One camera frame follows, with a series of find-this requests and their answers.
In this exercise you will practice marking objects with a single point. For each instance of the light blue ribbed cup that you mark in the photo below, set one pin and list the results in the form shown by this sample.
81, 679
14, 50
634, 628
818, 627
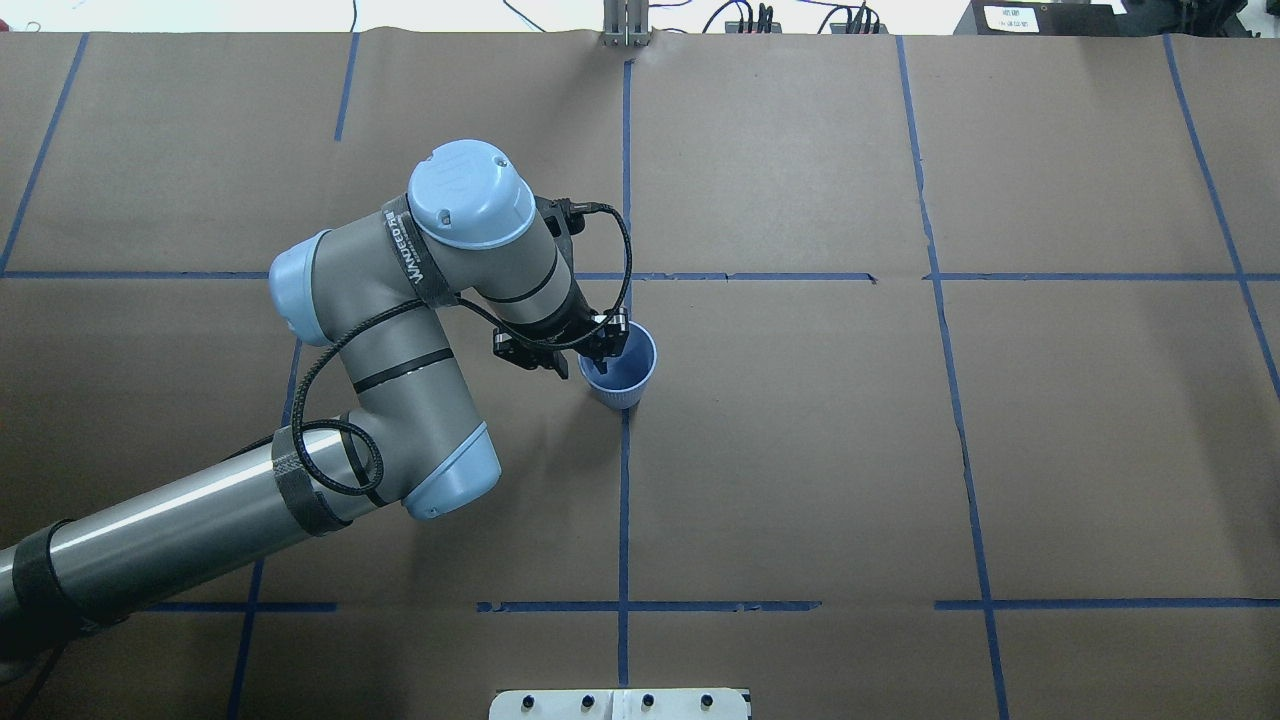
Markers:
622, 384

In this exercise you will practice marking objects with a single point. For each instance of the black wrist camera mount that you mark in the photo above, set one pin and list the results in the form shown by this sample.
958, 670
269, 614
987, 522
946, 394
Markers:
564, 218

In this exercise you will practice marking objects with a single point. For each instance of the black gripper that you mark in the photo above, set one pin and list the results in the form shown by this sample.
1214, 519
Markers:
562, 326

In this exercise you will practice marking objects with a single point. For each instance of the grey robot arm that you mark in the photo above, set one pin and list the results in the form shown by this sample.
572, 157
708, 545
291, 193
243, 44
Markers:
383, 416

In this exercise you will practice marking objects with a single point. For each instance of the black power strip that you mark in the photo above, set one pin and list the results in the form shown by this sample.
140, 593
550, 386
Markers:
798, 18

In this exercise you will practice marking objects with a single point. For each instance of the aluminium frame post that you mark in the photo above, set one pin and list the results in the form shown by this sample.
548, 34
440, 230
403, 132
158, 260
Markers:
626, 23

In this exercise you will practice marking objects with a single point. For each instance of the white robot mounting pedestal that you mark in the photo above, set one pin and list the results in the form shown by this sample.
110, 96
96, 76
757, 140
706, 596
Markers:
623, 703

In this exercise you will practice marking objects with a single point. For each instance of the black labelled box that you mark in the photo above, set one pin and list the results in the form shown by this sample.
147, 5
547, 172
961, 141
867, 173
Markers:
1038, 18

